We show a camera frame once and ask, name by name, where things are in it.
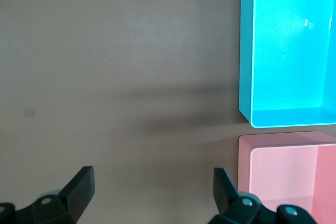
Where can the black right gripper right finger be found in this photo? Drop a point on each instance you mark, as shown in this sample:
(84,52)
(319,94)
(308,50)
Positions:
(225,197)

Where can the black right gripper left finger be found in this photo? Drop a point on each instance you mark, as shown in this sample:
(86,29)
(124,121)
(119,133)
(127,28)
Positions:
(78,195)

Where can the pink plastic bin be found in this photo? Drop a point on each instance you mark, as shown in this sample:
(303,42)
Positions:
(283,174)

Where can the blue plastic bin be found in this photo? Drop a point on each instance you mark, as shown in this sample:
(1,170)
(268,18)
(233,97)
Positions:
(286,51)

